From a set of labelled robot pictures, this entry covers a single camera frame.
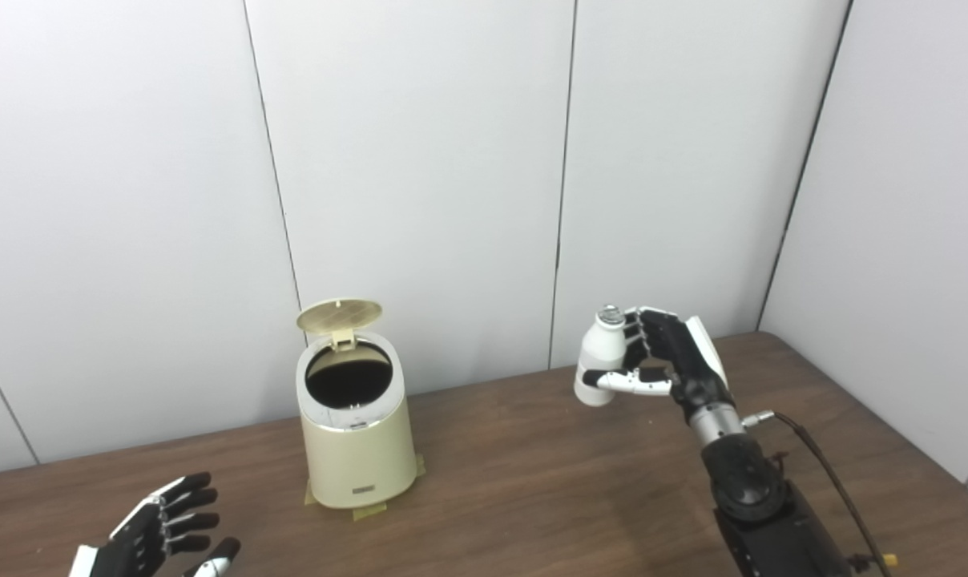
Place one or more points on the round cream bin lid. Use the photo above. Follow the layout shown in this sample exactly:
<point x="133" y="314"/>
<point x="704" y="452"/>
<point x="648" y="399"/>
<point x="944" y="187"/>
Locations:
<point x="338" y="316"/>

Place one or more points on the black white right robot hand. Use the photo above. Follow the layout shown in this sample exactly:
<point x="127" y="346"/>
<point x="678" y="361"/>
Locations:
<point x="688" y="365"/>

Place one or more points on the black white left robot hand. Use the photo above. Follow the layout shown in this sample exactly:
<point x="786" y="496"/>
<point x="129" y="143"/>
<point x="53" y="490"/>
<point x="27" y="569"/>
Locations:
<point x="131" y="545"/>

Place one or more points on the cream-colored bin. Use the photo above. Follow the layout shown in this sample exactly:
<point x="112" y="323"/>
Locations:
<point x="360" y="457"/>

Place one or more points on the yellow masking tape piece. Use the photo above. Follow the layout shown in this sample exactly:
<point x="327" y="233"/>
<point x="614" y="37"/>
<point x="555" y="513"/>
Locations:
<point x="310" y="495"/>
<point x="420" y="465"/>
<point x="369" y="511"/>

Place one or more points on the small white plastic bottle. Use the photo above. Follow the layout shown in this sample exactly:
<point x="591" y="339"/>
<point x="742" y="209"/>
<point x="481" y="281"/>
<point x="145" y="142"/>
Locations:
<point x="600" y="349"/>

